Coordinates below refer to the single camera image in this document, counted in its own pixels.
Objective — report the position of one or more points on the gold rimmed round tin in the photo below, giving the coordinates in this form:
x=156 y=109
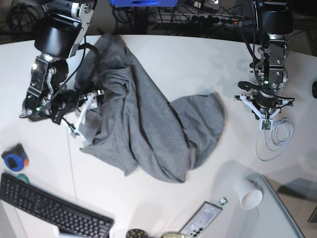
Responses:
x=172 y=235

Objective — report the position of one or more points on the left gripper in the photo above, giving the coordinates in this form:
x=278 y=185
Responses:
x=264 y=105

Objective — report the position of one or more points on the blue orange tape measure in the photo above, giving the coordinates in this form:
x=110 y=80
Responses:
x=15 y=158

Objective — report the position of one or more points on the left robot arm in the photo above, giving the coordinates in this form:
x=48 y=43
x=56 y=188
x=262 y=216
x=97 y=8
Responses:
x=273 y=19

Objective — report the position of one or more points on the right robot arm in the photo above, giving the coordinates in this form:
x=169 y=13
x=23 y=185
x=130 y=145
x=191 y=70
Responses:
x=61 y=34

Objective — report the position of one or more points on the grey t-shirt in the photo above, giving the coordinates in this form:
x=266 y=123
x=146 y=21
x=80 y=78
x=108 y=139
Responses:
x=137 y=127

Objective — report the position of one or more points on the blue box with hole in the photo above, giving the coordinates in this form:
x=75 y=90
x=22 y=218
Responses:
x=155 y=3

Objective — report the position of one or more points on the black computer keyboard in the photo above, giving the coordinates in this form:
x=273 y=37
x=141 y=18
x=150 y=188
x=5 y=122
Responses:
x=65 y=215

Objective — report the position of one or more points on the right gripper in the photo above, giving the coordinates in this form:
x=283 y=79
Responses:
x=79 y=106

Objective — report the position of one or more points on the smartphone in clear case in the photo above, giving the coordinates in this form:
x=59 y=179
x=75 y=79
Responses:
x=204 y=216

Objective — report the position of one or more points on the black round object at edge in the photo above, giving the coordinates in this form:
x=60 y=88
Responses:
x=314 y=89

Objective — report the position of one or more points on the small green white chip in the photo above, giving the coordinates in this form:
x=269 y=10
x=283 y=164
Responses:
x=223 y=201

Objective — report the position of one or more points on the white paper cup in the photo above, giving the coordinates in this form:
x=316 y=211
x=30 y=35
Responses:
x=249 y=196

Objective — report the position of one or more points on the green round object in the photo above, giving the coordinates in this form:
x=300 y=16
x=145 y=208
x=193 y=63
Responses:
x=23 y=178

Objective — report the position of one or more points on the glass side table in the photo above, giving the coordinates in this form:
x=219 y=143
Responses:
x=280 y=215

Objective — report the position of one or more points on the black gold dotted round object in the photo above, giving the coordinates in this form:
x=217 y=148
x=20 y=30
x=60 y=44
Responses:
x=136 y=233

